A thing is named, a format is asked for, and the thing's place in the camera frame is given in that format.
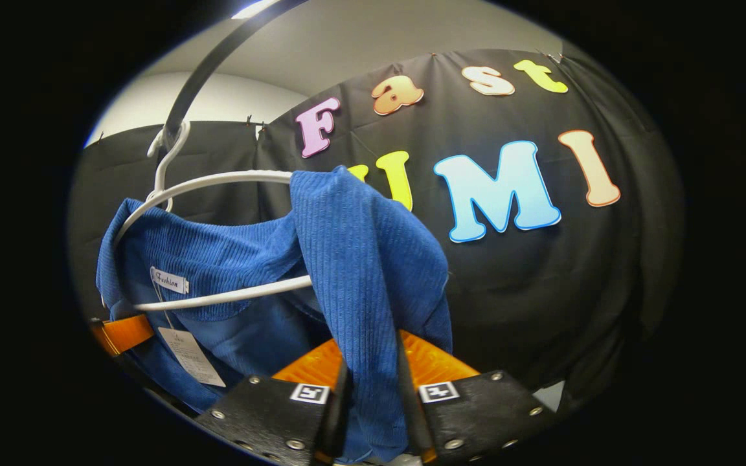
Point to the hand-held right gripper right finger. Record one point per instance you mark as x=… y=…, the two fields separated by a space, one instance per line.
x=412 y=414

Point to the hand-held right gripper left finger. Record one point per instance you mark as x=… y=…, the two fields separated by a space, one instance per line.
x=339 y=427

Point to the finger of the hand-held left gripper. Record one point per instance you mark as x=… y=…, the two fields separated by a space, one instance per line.
x=124 y=333

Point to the white plastic hanger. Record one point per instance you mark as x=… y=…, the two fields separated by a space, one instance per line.
x=250 y=292

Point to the black metal clothes rack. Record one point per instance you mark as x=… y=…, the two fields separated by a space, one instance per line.
x=204 y=71

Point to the black backdrop cloth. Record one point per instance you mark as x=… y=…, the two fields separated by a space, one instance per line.
x=541 y=291

